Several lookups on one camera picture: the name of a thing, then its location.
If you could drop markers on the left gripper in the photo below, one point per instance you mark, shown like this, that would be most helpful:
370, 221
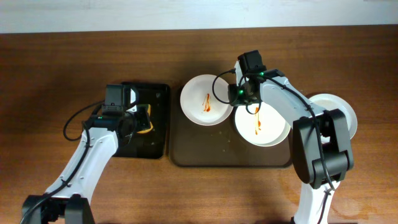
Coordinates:
144, 117

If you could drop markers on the yellow green sponge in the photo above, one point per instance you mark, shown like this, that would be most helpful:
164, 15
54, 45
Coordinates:
144, 124

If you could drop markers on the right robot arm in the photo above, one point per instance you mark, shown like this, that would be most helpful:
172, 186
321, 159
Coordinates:
321, 151

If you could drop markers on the pink plate with ketchup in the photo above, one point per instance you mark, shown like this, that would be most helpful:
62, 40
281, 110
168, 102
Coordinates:
199, 104

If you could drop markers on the black small tray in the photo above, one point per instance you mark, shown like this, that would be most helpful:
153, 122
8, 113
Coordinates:
150, 145

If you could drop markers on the brown plastic tray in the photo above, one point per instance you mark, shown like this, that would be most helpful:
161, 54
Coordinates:
192, 145

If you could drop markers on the cream plate with ketchup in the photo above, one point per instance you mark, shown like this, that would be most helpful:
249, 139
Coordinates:
261, 125

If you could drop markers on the white plate with ketchup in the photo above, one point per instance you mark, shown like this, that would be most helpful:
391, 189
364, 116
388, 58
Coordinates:
330, 102

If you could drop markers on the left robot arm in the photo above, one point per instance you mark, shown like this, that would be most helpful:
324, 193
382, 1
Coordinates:
112, 125

